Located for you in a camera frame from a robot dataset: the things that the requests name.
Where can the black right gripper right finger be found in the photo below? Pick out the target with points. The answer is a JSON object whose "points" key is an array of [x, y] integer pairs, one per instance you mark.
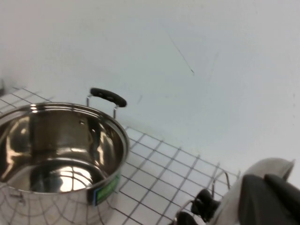
{"points": [[286, 189]]}

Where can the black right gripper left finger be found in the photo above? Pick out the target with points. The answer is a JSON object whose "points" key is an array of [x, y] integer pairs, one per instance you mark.
{"points": [[255, 201]]}

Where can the stainless steel lid black knob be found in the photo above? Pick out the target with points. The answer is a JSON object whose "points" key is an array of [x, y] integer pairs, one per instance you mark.
{"points": [[234, 199]]}

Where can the white black grid tablecloth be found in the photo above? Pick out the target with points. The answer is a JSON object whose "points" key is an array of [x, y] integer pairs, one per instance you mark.
{"points": [[159, 173]]}

